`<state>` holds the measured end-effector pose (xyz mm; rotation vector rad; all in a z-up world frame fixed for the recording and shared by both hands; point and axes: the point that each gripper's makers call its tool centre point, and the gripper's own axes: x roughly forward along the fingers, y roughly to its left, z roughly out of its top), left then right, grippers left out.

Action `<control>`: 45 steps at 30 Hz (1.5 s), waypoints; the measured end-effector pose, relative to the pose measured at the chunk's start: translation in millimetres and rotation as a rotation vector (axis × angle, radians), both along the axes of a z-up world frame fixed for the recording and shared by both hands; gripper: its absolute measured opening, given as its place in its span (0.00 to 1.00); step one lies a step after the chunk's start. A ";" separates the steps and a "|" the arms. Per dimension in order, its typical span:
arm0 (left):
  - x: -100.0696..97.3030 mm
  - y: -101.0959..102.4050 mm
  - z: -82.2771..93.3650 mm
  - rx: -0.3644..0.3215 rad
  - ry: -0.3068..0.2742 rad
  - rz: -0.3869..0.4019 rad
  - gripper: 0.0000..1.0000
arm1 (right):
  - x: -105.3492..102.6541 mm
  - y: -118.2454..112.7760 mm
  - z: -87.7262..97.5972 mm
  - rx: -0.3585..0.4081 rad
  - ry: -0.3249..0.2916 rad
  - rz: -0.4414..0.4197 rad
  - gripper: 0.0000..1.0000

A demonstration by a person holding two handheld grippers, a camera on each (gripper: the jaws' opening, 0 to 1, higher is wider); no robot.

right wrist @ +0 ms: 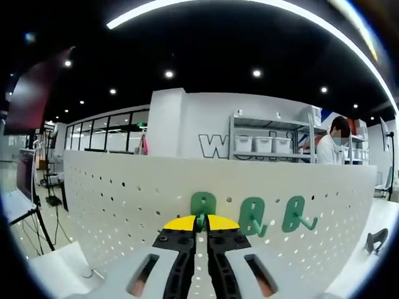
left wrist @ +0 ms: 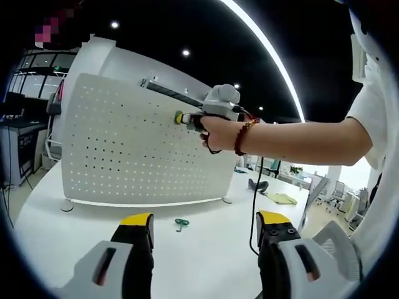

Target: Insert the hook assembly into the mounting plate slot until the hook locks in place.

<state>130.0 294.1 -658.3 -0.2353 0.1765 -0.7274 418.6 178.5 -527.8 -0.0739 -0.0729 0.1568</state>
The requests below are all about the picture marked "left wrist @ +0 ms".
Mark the black shelf rail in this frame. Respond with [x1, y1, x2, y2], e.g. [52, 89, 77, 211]
[138, 73, 208, 107]

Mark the ceiling strip light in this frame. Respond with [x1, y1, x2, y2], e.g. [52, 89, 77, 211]
[219, 0, 307, 123]

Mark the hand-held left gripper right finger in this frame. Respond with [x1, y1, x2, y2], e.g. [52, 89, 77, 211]
[255, 210, 363, 299]

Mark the red bead bracelet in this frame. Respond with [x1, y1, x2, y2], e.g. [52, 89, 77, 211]
[233, 119, 260, 157]

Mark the white perforated mounting plate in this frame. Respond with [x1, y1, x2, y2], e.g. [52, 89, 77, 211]
[60, 72, 240, 213]

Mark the white pillar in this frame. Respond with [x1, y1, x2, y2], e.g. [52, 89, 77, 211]
[66, 35, 151, 95]

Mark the grey mesh office chair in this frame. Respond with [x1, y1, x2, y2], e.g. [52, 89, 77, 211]
[311, 220, 364, 281]

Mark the black cable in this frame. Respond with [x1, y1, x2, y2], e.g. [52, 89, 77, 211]
[248, 154, 266, 257]

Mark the white worn device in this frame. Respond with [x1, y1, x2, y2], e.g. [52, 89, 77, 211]
[348, 0, 395, 83]

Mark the yellow cloth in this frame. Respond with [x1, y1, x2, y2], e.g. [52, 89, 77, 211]
[267, 192, 299, 206]

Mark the person's right hand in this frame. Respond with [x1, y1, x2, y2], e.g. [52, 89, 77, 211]
[199, 115, 244, 156]

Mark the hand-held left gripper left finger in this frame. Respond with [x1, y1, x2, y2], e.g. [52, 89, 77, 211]
[57, 212, 156, 299]

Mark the dark grey object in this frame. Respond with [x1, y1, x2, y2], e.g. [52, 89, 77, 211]
[247, 178, 271, 197]

